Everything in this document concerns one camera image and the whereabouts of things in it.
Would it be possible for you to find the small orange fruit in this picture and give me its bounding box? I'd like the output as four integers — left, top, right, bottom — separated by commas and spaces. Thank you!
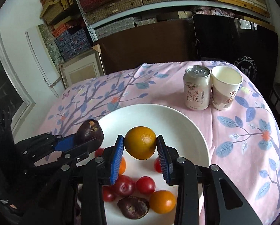
119, 157, 126, 175

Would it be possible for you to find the large red tomato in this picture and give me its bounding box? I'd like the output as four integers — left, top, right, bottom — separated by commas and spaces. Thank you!
113, 175, 135, 197

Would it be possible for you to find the round orange fruit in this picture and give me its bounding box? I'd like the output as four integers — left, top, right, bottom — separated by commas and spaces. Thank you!
124, 127, 157, 160

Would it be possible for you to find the small red cherry tomato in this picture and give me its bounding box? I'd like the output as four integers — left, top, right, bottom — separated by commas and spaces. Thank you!
154, 158, 162, 173

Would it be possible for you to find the pink floral tablecloth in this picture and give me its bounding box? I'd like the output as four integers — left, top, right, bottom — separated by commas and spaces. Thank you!
38, 62, 280, 224

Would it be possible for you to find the white round plate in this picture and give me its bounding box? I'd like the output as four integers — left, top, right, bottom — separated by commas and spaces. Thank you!
93, 103, 210, 225

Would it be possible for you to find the framed picture leaning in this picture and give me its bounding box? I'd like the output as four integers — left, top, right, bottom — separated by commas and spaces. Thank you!
59, 49, 105, 88

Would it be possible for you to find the white paper cup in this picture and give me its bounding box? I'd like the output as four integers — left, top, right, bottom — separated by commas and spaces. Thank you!
211, 66, 243, 111

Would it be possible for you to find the pink beverage can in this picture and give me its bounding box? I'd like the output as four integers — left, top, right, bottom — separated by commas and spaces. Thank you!
183, 65, 212, 111

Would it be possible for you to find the white metal shelf rack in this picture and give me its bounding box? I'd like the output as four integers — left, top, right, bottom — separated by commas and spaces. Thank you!
76, 0, 270, 42

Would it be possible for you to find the brown wooden board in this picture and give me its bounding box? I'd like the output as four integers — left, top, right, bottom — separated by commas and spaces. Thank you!
94, 20, 198, 74

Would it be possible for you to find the black glossy monitor panel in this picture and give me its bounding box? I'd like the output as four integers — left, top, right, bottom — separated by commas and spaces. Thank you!
192, 14, 279, 82

